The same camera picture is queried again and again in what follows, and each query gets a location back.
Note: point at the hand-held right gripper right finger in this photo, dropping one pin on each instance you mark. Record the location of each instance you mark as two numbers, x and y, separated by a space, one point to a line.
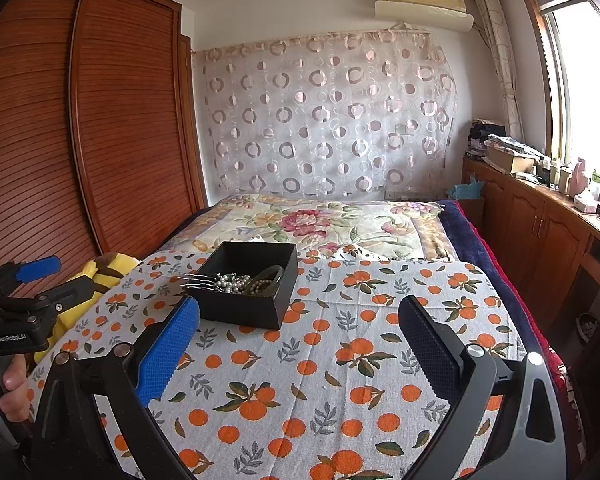
430 345

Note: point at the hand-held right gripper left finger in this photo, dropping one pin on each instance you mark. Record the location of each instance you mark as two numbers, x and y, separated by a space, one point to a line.
170 345

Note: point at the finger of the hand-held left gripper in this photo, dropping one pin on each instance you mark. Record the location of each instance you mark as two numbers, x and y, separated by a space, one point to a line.
37 269
75 287

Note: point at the crystal hair comb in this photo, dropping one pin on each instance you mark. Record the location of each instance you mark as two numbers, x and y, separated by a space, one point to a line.
211 282

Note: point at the black cardboard box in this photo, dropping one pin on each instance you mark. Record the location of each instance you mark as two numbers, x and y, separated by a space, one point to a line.
245 310

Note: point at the pale green jade bangle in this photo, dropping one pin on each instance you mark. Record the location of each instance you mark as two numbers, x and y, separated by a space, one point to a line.
279 272

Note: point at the person's left hand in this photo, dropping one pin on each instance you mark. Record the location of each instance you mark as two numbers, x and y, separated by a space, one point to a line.
15 380

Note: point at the dark blue blanket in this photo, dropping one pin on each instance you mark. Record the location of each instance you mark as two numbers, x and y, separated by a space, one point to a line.
460 235

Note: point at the orange fruit print cloth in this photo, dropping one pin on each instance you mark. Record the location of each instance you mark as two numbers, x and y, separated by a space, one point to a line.
305 385

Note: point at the red blanket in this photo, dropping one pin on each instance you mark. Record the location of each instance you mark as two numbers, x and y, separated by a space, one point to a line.
562 380

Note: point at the wooden side cabinet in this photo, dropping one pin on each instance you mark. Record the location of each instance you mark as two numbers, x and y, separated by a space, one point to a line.
525 220

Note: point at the light blue bag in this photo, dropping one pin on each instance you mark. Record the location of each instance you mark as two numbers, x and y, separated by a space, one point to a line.
465 191

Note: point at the floral blanket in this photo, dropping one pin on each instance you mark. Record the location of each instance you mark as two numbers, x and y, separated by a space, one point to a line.
320 225

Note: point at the brown wooden wardrobe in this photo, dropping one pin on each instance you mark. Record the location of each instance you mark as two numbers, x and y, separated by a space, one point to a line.
120 110

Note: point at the tissue box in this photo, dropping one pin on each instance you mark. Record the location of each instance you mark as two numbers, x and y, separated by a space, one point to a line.
587 202

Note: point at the pile of folded clothes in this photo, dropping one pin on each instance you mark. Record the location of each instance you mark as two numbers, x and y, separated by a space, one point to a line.
482 135

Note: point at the pink figurine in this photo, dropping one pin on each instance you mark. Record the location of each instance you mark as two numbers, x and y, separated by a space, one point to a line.
580 180

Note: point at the sheer circle pattern curtain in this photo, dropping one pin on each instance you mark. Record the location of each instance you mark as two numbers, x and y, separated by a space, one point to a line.
330 110

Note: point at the beige window curtain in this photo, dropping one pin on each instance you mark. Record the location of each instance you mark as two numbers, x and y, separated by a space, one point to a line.
500 60

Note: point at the window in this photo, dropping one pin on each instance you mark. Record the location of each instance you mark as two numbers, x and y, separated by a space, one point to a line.
580 85

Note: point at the wall socket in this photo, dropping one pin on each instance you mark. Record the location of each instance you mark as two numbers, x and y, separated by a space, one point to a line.
394 194

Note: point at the wall air conditioner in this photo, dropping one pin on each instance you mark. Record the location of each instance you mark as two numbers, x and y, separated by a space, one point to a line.
420 12

